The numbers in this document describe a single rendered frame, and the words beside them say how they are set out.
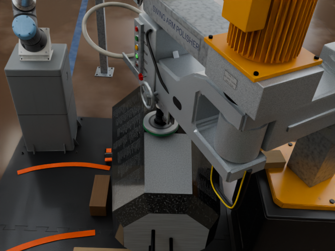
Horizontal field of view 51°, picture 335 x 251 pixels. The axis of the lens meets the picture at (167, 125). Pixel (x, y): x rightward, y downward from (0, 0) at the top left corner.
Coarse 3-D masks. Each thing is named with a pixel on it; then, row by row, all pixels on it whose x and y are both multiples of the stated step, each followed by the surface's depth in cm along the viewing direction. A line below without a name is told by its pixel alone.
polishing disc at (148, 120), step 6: (150, 114) 220; (144, 120) 215; (150, 120) 215; (174, 120) 217; (150, 126) 211; (156, 126) 211; (162, 126) 212; (168, 126) 212; (174, 126) 212; (156, 132) 208; (162, 132) 208; (168, 132) 209
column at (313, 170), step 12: (300, 144) 193; (312, 144) 185; (324, 144) 178; (300, 156) 195; (312, 156) 187; (324, 156) 180; (300, 168) 198; (312, 168) 190; (324, 168) 188; (312, 180) 192; (324, 180) 199
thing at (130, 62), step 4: (124, 56) 225; (124, 60) 227; (128, 60) 220; (132, 60) 228; (128, 64) 222; (132, 64) 217; (132, 68) 218; (136, 72) 213; (136, 76) 215; (160, 104) 193; (160, 108) 195; (164, 116) 185; (164, 120) 185; (172, 120) 184; (172, 124) 186
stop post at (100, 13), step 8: (96, 0) 353; (104, 8) 364; (96, 16) 364; (104, 16) 366; (104, 24) 370; (104, 32) 375; (104, 40) 382; (104, 48) 388; (104, 56) 394; (104, 64) 401; (96, 72) 410; (104, 72) 408; (112, 72) 412
